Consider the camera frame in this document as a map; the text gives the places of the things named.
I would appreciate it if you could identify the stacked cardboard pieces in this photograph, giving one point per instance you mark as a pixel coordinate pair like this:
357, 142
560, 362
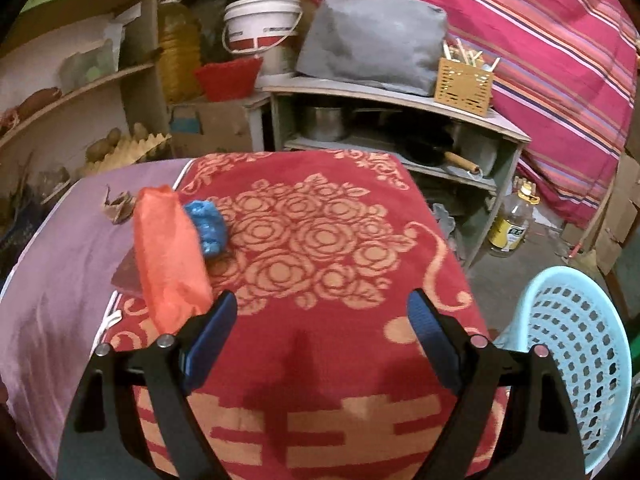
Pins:
620, 210

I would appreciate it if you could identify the pink striped curtain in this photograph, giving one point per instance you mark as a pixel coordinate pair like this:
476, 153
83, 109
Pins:
550, 60

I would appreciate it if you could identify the light blue plastic basket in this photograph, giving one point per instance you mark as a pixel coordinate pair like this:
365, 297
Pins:
575, 340

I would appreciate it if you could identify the cardboard box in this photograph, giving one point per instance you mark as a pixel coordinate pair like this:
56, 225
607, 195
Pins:
220, 127

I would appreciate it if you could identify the purple bed sheet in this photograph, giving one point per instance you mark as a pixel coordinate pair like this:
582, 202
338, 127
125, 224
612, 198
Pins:
55, 310

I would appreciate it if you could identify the bundle of chopsticks and spoons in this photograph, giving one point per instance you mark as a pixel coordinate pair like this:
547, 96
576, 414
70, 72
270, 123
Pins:
470, 55

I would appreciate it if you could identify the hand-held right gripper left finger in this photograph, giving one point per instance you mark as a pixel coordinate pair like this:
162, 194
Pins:
210, 340

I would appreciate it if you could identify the wooden utensil holder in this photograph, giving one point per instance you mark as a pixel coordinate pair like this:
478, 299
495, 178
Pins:
462, 90

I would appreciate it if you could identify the paper egg carton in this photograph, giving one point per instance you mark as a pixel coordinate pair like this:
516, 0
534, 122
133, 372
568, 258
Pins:
132, 150

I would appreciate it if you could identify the white plastic bucket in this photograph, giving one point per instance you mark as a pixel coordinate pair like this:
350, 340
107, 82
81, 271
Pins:
260, 25

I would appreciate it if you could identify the clear plastic bag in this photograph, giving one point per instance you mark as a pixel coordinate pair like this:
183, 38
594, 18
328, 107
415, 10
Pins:
445, 225

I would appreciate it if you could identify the brown crumpled paper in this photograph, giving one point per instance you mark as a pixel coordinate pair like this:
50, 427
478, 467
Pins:
120, 206

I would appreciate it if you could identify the orange plastic bag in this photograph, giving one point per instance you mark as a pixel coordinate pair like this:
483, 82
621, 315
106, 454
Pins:
170, 260

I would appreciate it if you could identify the grey bucket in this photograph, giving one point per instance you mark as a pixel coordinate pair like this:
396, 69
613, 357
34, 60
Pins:
277, 62

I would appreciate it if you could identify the brown sausages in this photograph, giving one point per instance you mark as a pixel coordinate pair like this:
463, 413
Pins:
37, 100

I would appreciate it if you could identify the red patterned blanket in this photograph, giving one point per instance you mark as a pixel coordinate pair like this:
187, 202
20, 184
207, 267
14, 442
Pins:
325, 260

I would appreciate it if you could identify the grey wooden cabinet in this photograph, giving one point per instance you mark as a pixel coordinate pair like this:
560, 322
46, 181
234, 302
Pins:
400, 105

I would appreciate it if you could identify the grey fabric bag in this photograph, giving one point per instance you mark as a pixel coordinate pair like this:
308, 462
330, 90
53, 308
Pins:
370, 35

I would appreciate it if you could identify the black plastic crate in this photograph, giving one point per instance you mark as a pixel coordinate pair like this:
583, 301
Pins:
17, 235

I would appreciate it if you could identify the large yellow oil bottle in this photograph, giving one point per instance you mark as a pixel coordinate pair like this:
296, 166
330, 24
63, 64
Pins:
179, 50

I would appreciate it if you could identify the clear bottle yellow label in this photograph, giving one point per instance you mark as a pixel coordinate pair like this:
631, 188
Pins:
512, 225

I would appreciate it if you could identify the clear plastic container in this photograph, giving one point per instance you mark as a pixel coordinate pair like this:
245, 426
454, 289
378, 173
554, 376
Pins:
90, 65

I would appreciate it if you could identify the wooden shelf unit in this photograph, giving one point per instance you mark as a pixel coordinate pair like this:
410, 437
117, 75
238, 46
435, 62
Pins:
75, 20

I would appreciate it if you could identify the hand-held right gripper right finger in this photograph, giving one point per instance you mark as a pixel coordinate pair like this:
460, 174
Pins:
432, 335

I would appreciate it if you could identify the pile of potatoes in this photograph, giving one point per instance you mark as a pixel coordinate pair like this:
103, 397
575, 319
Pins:
102, 145

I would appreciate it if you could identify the blue wrapper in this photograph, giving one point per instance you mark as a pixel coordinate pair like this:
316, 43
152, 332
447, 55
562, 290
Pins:
207, 227

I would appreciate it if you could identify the small steel pot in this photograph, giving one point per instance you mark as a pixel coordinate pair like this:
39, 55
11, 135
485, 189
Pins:
324, 122

